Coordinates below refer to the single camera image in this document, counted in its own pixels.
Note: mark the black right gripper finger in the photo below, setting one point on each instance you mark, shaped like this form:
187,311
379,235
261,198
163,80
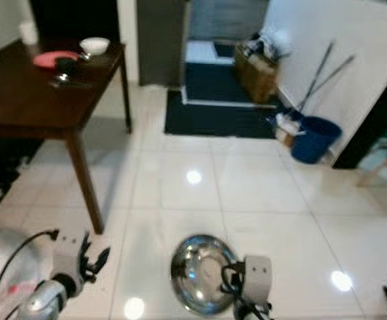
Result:
224,286

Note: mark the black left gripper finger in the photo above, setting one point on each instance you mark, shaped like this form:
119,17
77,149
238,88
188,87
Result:
85,248
103,256

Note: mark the shiny steel plate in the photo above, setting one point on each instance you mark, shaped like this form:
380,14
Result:
200,273

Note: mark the white red-printed plastic bag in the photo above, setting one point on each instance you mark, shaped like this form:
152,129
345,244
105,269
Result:
7,266

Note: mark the dark blue floor mat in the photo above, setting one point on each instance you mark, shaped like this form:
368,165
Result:
213,121

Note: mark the blue bucket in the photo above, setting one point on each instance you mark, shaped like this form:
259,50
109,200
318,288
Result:
317,141

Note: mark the dark brown wooden table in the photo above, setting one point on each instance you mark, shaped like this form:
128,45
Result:
20,100

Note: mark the dark blue mug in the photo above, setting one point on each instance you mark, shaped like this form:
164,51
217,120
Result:
67,66

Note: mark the pink plate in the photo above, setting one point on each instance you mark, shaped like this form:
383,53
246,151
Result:
47,59

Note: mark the white bowl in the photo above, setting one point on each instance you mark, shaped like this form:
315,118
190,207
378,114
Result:
95,45

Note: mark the brown cardboard box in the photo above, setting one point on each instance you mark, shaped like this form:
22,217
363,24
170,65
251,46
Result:
255,76

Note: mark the grey mop stick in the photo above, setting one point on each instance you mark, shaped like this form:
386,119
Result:
317,74
333,70

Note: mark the dark grey door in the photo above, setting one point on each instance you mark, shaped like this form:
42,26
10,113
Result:
160,40

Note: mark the white cup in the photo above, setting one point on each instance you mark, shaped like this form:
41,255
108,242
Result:
29,33

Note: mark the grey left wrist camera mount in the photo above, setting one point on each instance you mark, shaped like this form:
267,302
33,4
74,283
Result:
69,253

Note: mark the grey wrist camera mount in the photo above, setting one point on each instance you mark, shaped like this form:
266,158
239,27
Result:
69,253
258,280

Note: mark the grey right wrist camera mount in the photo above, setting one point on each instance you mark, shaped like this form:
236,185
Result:
258,280

